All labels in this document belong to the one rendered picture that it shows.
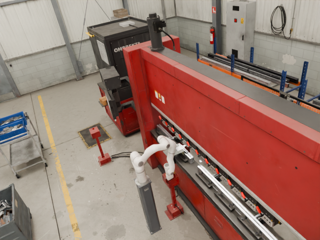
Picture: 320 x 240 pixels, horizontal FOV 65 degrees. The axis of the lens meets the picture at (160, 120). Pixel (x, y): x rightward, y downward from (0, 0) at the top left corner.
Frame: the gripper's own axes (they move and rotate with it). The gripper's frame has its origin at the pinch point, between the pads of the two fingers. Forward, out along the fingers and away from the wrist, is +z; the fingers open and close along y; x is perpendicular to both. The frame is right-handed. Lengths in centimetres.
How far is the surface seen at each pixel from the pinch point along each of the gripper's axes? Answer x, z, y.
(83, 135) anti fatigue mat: -317, 66, 79
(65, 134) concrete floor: -352, 65, 118
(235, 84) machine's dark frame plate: 70, -151, -60
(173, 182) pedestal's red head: 4.8, -0.7, -1.3
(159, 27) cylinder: -69, -182, -63
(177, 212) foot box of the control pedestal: 4, 65, 5
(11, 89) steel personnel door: -710, 24, 225
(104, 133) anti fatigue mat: -289, 70, 35
